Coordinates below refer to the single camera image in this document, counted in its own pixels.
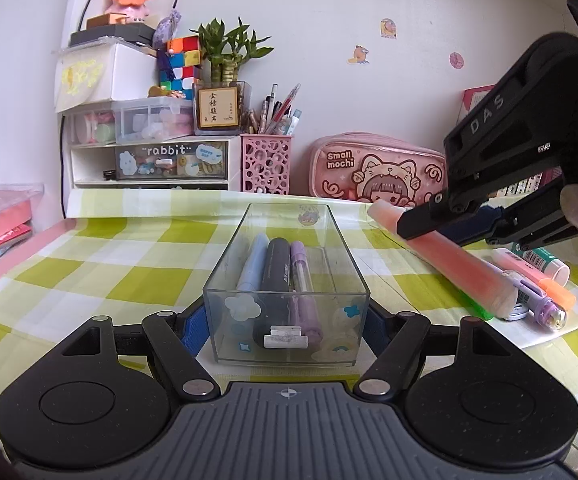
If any pink highlighter pen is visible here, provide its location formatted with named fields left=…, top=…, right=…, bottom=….
left=367, top=200, right=518, bottom=318

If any orange pink highlighter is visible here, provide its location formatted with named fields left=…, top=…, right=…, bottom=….
left=492, top=248, right=576, bottom=311

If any green highlighter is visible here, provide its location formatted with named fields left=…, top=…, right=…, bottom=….
left=450, top=285, right=494, bottom=321

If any light blue pen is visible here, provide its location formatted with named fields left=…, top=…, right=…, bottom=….
left=236, top=233, right=269, bottom=294

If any green white glue stick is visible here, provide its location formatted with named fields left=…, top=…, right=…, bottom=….
left=510, top=243, right=571, bottom=286

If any black marker pen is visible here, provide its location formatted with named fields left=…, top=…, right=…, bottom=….
left=253, top=237, right=290, bottom=348

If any lilac mechanical pencil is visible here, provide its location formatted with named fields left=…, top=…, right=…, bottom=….
left=290, top=240, right=322, bottom=348

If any clear plastic organizer tray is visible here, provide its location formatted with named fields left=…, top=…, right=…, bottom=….
left=203, top=203, right=370, bottom=366

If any purple cartoon multicolour pen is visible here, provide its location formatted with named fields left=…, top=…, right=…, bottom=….
left=502, top=271, right=568, bottom=332

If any dark grey ruler case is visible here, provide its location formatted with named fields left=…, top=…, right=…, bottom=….
left=506, top=304, right=530, bottom=322

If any pink cat pencil case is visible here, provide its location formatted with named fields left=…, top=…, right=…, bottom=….
left=308, top=132, right=446, bottom=207

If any pink boxed book set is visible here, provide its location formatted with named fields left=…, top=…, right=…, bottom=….
left=456, top=84, right=566, bottom=198

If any green checkered table cloth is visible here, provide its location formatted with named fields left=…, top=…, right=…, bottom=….
left=0, top=187, right=578, bottom=466

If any pink perforated pen basket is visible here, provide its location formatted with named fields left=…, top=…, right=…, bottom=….
left=240, top=134, right=292, bottom=195

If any white drawer organizer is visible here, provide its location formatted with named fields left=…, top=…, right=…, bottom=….
left=56, top=38, right=241, bottom=191

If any lucky bamboo plant pot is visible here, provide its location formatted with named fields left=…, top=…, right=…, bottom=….
left=193, top=18, right=274, bottom=136

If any colourful rubik cube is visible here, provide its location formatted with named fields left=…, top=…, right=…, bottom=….
left=158, top=36, right=202, bottom=101

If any black box on organizer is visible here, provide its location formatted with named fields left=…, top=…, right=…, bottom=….
left=68, top=23, right=155, bottom=47

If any black power cable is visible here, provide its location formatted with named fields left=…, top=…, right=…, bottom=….
left=58, top=0, right=116, bottom=220

